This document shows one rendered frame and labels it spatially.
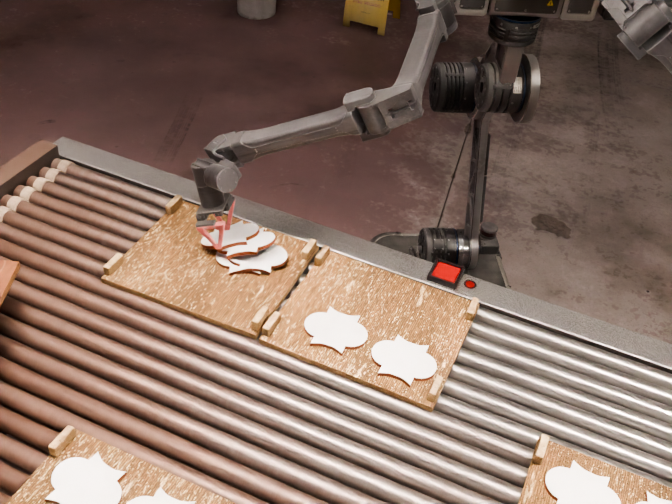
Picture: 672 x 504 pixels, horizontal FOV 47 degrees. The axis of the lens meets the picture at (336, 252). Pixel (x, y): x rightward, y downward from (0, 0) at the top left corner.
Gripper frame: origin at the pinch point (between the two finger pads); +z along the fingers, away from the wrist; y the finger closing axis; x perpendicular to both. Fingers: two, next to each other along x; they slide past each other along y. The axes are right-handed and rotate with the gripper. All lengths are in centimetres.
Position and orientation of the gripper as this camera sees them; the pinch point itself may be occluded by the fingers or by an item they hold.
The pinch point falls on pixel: (222, 236)
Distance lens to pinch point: 192.0
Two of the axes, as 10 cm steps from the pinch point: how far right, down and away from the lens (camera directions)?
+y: 0.9, -4.9, 8.7
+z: 1.7, 8.7, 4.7
